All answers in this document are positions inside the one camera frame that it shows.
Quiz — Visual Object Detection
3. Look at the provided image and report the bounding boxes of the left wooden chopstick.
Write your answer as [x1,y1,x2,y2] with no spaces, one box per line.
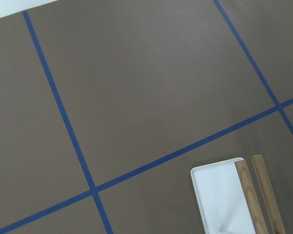
[234,160,269,234]

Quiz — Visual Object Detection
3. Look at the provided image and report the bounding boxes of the wooden chopstick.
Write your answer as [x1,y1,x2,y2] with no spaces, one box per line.
[234,160,269,234]
[251,155,286,234]

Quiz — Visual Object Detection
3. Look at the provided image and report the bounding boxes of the white rectangular tray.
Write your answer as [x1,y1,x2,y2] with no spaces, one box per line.
[190,157,255,234]

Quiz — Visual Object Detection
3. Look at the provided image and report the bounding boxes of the right wooden chopstick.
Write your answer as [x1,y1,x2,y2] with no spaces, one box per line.
[251,155,286,234]

